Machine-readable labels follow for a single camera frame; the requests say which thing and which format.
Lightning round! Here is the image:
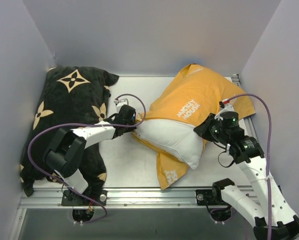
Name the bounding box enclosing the white pillow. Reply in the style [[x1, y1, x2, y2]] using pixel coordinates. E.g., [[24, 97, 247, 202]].
[[135, 118, 204, 170]]

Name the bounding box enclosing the blue and yellow pillowcase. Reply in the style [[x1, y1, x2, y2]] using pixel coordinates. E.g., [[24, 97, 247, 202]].
[[133, 64, 255, 190]]

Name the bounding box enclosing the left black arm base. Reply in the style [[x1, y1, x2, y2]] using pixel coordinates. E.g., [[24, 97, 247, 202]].
[[60, 189, 108, 207]]

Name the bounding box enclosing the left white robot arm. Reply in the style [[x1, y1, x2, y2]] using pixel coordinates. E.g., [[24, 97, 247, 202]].
[[43, 104, 136, 206]]

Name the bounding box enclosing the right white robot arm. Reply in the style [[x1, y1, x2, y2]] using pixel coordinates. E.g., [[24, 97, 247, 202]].
[[194, 111, 299, 240]]

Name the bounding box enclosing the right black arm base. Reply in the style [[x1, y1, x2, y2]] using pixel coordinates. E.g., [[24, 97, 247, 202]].
[[195, 188, 230, 208]]

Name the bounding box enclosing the black floral pillow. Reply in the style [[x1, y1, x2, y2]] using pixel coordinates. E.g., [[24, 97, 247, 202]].
[[20, 66, 119, 197]]

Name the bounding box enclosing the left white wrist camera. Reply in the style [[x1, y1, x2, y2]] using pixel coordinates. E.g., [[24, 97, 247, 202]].
[[113, 98, 129, 113]]

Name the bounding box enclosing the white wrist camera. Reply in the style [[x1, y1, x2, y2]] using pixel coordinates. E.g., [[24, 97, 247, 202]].
[[113, 98, 129, 113], [216, 99, 235, 118]]

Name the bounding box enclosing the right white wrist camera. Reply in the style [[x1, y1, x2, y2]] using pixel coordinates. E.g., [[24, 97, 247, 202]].
[[216, 99, 235, 118]]

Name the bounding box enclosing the aluminium front rail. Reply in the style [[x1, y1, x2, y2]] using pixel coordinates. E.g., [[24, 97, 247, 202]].
[[18, 187, 199, 210]]

